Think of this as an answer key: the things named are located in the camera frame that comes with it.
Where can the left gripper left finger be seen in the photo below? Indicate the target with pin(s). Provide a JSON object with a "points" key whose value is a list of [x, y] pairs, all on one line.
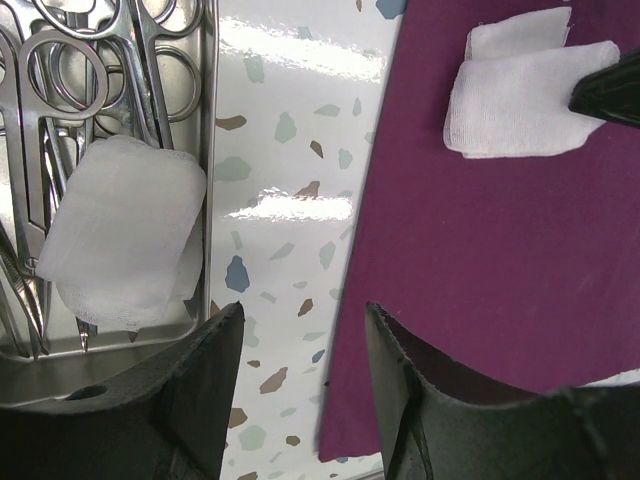
{"points": [[164, 418]]}

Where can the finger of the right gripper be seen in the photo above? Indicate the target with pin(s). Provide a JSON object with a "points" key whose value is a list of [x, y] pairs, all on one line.
{"points": [[611, 94]]}

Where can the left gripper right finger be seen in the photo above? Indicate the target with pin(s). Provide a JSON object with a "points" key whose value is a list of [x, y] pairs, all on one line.
{"points": [[440, 419]]}

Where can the white gauze pad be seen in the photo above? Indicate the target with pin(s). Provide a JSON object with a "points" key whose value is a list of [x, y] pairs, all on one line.
{"points": [[518, 35], [518, 106], [189, 268], [122, 225]]}

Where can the steel forceps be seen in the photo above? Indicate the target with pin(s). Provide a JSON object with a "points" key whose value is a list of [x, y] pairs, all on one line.
{"points": [[24, 288]]}

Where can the steel scalpel handle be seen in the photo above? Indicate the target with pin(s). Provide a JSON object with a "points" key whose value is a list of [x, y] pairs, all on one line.
{"points": [[9, 51]]}

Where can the steel hemostat clamp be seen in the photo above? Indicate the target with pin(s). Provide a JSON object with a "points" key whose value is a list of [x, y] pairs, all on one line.
{"points": [[96, 22]]}

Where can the purple cloth mat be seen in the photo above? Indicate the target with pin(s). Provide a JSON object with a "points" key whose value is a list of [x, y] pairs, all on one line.
{"points": [[526, 270]]}

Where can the stainless steel instrument tray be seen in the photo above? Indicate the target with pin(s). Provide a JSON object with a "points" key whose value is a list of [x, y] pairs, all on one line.
{"points": [[157, 60]]}

